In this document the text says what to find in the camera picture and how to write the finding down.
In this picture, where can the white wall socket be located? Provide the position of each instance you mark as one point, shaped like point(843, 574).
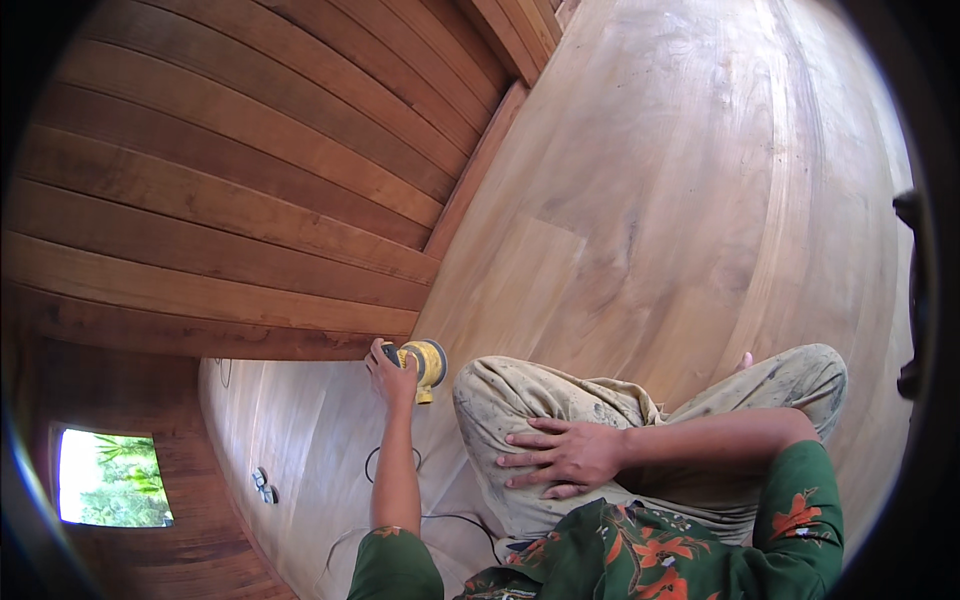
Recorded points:
point(262, 486)

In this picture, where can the person's right hand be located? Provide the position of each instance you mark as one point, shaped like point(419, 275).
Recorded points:
point(581, 454)

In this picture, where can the window in wooden wall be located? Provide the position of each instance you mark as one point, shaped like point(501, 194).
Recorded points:
point(112, 480)

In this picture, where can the person's body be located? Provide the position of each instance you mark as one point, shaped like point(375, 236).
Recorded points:
point(660, 555)

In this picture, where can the person's legs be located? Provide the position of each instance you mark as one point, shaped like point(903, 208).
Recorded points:
point(525, 397)

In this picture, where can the person's left hand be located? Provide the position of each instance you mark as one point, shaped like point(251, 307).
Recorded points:
point(391, 384)

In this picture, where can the black head rig part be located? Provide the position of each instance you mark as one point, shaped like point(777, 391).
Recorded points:
point(912, 300)

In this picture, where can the yellow orbital sander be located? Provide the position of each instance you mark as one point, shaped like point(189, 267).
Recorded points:
point(429, 361)

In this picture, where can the wooden trim board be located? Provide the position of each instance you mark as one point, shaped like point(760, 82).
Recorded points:
point(474, 172)

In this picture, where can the person's left fingers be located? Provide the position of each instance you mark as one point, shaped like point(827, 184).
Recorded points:
point(376, 354)

